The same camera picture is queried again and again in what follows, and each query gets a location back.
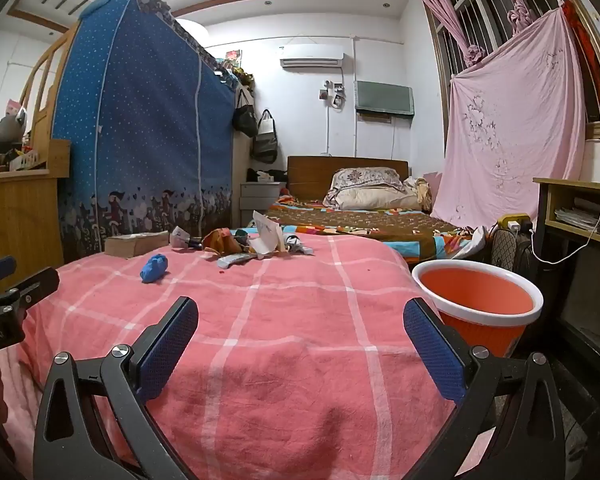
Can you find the grey printed wrapper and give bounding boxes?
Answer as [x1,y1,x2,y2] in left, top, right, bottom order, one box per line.
[282,234,317,257]

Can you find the white lamp shade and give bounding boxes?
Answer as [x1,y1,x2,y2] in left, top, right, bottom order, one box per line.
[176,18,211,53]

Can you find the floral pillow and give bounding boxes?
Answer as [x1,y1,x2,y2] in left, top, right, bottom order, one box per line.
[330,167,406,196]

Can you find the stack of papers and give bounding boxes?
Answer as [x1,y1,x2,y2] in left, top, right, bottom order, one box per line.
[554,197,600,233]

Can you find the green covered wall box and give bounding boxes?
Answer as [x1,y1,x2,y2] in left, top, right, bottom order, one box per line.
[355,80,414,117]

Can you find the pink checked blanket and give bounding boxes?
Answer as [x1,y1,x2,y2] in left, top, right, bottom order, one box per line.
[0,232,461,480]

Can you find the grey helmet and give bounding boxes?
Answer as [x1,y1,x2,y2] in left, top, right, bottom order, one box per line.
[0,107,28,143]

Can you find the quilted suitcase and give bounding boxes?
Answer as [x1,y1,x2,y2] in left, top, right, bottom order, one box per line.
[490,230,518,266]

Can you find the clutter on wardrobe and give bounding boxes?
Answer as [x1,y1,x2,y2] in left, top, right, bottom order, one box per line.
[215,49,256,88]

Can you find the brown cardboard box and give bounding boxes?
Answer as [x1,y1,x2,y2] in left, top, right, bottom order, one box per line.
[104,232,171,259]

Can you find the white nightstand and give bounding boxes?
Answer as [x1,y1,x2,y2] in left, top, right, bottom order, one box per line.
[239,181,286,226]

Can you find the black suitcase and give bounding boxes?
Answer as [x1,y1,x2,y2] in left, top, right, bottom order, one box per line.
[515,240,546,291]

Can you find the pink curtain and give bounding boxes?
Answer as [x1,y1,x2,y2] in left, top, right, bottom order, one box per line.
[412,0,531,68]

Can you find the blue dotted fabric wardrobe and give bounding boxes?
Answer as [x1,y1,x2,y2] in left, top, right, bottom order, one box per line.
[50,0,236,263]

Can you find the beige crumpled cloth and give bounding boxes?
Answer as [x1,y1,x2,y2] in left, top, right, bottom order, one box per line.
[415,177,433,211]

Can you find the wooden bed headboard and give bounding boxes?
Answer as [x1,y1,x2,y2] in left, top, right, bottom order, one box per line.
[286,155,410,196]

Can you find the wooden bunk frame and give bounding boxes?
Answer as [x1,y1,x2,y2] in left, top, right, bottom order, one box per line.
[19,22,81,171]

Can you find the dark desk with wooden top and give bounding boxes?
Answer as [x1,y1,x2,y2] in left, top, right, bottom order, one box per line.
[532,177,600,361]

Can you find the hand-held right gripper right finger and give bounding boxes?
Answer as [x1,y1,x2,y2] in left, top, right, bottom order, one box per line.
[402,297,568,480]

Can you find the orange wrapper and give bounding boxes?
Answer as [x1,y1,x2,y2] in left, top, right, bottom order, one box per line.
[202,228,246,256]

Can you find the pink hanging sheet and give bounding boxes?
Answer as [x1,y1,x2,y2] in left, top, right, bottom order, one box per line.
[432,7,588,228]

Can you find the blue wrapper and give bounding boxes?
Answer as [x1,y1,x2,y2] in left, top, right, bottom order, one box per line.
[140,255,169,285]

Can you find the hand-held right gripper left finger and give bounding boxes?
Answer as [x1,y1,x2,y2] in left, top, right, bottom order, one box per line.
[32,296,199,480]

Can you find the grey white wrapper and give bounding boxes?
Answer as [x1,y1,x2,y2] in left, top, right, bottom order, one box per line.
[171,226,203,250]

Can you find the grey tote bag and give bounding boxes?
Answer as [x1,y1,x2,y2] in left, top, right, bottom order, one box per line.
[251,108,279,163]

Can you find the bed with colourful blanket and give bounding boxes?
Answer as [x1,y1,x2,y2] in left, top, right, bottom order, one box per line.
[235,195,486,261]

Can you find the black handbag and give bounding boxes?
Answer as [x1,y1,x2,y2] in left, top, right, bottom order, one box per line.
[231,89,258,138]

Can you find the wooden cabinet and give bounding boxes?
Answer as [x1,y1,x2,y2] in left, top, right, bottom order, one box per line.
[0,140,72,273]

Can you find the red cloth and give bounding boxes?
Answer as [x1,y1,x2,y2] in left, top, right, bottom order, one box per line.
[562,0,600,121]

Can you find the yellow power strip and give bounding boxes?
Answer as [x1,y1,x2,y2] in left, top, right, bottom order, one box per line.
[497,214,531,233]

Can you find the orange bin with white rim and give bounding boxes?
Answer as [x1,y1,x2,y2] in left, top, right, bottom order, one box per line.
[411,260,544,358]

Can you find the white air conditioner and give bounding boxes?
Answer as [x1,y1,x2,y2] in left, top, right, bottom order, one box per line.
[280,43,344,68]

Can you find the wall photos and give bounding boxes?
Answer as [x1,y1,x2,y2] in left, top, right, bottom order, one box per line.
[319,80,346,110]

